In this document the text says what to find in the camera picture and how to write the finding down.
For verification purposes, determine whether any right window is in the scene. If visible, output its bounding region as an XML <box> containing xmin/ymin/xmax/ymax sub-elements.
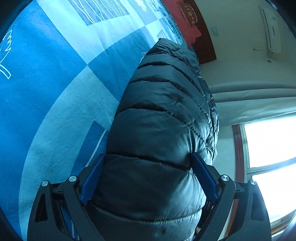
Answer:
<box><xmin>232</xmin><ymin>114</ymin><xmax>295</xmax><ymax>237</ymax></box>

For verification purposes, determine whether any blue patterned bed sheet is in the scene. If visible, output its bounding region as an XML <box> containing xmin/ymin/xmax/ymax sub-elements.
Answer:
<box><xmin>1</xmin><ymin>1</ymin><xmax>185</xmax><ymax>238</ymax></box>

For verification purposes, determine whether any white wall air conditioner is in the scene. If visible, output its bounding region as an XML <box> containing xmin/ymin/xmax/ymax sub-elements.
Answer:
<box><xmin>259</xmin><ymin>7</ymin><xmax>281</xmax><ymax>59</ymax></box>

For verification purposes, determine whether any red pillow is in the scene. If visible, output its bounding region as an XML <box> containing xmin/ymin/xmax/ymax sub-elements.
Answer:
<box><xmin>163</xmin><ymin>0</ymin><xmax>201</xmax><ymax>45</ymax></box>

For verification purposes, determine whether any small brown embroidered cushion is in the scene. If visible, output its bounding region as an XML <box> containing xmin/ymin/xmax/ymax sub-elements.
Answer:
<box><xmin>177</xmin><ymin>1</ymin><xmax>198</xmax><ymax>27</ymax></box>

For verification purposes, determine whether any wall switch plate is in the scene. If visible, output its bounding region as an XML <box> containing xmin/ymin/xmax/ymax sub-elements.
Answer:
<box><xmin>211</xmin><ymin>27</ymin><xmax>219</xmax><ymax>37</ymax></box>

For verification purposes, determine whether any dark wooden headboard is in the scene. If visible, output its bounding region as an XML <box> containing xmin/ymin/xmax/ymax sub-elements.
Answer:
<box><xmin>184</xmin><ymin>0</ymin><xmax>217</xmax><ymax>64</ymax></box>

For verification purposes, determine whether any right window curtain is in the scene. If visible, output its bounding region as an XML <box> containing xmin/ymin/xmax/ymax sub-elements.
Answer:
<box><xmin>209</xmin><ymin>81</ymin><xmax>295</xmax><ymax>126</ymax></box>

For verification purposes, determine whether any black quilted puffer jacket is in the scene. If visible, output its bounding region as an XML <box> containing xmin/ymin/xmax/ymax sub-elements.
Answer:
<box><xmin>87</xmin><ymin>39</ymin><xmax>219</xmax><ymax>240</ymax></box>

